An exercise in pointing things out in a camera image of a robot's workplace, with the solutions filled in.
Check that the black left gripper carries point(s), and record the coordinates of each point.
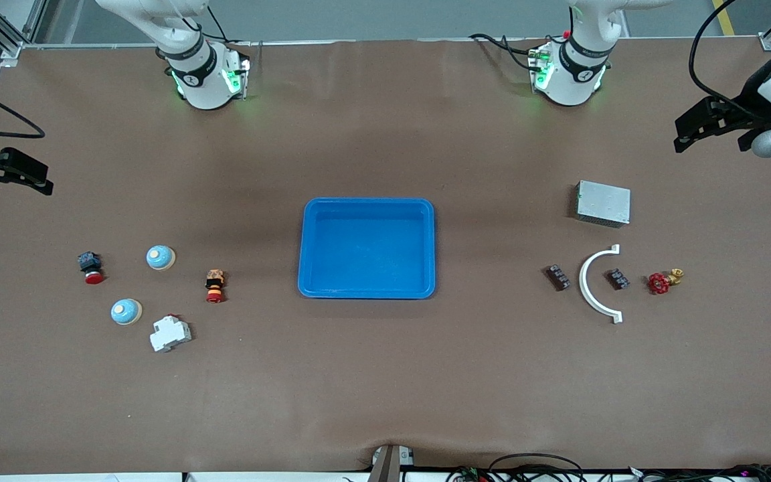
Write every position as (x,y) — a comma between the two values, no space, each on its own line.
(751,99)

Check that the black terminal block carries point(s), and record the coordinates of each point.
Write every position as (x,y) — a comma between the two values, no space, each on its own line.
(557,278)
(618,278)

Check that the blue bell with beige base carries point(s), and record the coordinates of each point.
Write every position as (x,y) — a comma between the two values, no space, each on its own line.
(159,258)
(124,312)

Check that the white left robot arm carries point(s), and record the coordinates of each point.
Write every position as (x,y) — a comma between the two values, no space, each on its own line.
(573,73)

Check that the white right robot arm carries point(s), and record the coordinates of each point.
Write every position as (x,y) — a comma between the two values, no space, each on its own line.
(201,73)

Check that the blue plastic tray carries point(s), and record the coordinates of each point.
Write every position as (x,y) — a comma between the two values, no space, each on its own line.
(365,254)

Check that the red mushroom button black body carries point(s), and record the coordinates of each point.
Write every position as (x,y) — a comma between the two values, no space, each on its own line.
(93,276)

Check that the grey metal box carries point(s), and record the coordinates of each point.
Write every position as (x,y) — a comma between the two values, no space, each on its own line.
(603,204)

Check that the white circuit breaker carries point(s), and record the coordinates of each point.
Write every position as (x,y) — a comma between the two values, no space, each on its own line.
(168,335)

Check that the brown table mat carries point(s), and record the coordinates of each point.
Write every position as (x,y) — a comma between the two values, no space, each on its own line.
(385,375)

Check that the white curved plastic bracket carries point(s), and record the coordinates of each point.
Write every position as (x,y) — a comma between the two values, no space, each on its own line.
(583,281)

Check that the red orange push button switch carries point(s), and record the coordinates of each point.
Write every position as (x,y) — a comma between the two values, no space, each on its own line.
(215,281)

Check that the grey metal mount post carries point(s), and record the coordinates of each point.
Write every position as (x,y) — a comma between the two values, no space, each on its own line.
(389,465)

